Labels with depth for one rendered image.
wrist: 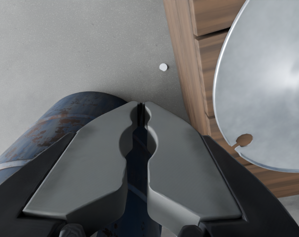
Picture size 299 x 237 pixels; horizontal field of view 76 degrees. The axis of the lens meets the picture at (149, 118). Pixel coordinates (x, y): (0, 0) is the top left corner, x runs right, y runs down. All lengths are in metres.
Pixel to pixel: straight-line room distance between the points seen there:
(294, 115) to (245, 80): 0.08
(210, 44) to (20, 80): 0.58
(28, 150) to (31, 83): 0.32
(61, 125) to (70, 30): 0.26
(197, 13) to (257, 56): 0.08
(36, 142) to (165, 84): 0.37
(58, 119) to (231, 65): 0.38
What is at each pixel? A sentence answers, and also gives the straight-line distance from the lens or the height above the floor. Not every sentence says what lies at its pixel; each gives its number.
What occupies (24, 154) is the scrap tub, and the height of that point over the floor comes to 0.30.
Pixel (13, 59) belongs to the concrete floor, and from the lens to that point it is 0.68.
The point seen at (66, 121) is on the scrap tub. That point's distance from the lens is 0.46.
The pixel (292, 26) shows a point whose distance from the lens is 0.24.
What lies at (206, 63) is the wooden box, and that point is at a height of 0.35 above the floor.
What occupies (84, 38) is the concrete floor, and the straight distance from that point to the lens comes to 0.58.
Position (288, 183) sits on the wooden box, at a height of 0.35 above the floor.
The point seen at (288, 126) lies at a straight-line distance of 0.30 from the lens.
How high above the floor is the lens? 0.55
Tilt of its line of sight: 59 degrees down
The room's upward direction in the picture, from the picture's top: 179 degrees clockwise
